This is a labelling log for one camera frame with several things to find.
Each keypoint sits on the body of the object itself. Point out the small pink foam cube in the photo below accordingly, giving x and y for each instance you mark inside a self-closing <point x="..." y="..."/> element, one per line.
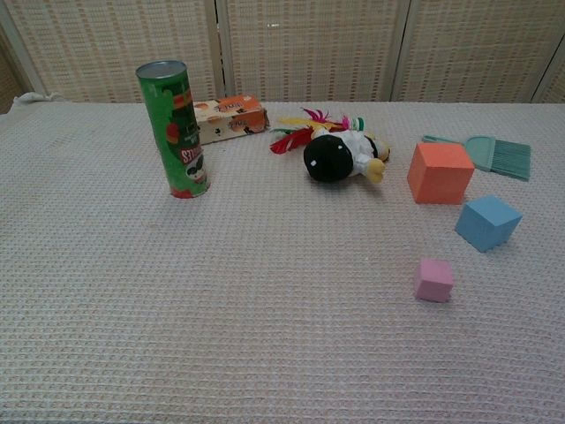
<point x="434" y="280"/>

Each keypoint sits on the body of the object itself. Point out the blue foam cube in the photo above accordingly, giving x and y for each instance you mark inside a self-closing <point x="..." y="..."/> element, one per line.
<point x="485" y="225"/>

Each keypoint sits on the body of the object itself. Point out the teal hand brush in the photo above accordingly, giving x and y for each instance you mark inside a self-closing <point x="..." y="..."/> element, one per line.
<point x="507" y="159"/>

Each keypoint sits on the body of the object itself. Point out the colourful feather shuttlecock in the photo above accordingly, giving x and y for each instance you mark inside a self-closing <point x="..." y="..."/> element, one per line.
<point x="289" y="142"/>

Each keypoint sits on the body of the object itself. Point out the plush doll with black head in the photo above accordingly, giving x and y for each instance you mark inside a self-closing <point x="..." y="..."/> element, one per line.
<point x="329" y="156"/>

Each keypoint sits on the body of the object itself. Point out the beige woven tablecloth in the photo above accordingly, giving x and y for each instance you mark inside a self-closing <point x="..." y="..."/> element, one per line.
<point x="265" y="287"/>

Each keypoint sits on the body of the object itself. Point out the orange biscuit box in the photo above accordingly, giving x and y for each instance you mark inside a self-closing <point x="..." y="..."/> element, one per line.
<point x="238" y="117"/>

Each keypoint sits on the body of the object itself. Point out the green chips can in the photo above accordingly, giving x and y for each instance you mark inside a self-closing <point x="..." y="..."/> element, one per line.
<point x="181" y="132"/>

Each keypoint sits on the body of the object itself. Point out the large orange foam cube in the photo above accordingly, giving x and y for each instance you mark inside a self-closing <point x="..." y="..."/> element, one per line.
<point x="437" y="176"/>

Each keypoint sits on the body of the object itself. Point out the woven bamboo folding screen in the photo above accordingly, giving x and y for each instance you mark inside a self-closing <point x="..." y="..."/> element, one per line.
<point x="309" y="44"/>

